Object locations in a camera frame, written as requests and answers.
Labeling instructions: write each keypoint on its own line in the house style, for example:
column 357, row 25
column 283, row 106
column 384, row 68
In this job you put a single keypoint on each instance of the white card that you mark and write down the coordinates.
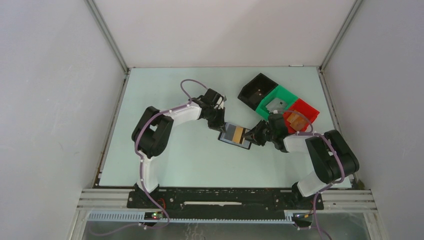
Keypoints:
column 276, row 106

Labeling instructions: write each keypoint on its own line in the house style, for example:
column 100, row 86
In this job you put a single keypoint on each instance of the orange brown credit card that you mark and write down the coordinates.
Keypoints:
column 238, row 135

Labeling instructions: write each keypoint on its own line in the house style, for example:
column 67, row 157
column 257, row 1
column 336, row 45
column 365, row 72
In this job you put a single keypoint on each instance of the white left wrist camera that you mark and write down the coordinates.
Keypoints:
column 220, row 102

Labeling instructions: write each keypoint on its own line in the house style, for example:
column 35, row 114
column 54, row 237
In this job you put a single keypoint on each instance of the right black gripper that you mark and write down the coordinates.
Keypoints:
column 250, row 135

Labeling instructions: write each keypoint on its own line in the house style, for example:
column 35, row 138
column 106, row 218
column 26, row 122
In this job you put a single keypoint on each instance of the red plastic bin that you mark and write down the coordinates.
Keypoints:
column 300, row 107

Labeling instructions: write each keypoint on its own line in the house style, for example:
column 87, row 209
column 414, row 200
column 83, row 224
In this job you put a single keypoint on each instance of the black plastic bin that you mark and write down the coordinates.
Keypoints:
column 256, row 90

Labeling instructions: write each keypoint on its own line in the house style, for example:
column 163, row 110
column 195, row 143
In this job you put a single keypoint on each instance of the blue grey credit card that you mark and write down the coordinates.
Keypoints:
column 228, row 135

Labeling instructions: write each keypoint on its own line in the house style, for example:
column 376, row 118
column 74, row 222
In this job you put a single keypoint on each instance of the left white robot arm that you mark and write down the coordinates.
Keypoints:
column 152, row 132

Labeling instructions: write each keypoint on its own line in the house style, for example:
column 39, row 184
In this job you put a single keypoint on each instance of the aluminium frame rail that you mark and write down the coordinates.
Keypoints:
column 102, row 204

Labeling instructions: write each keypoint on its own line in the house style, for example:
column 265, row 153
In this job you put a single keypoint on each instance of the black card holder wallet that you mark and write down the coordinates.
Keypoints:
column 246, row 145

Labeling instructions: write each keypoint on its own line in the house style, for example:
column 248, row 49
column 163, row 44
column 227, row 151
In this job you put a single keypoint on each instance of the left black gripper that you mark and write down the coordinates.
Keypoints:
column 220, row 125

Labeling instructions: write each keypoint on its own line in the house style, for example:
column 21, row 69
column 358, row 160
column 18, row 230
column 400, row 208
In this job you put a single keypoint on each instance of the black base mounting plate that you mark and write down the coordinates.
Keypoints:
column 207, row 203

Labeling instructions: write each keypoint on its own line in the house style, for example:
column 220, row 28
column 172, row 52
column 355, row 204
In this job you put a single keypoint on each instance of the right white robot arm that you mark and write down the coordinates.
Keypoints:
column 331, row 157

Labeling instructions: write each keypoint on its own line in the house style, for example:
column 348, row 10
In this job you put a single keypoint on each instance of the green plastic bin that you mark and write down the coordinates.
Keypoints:
column 278, row 92

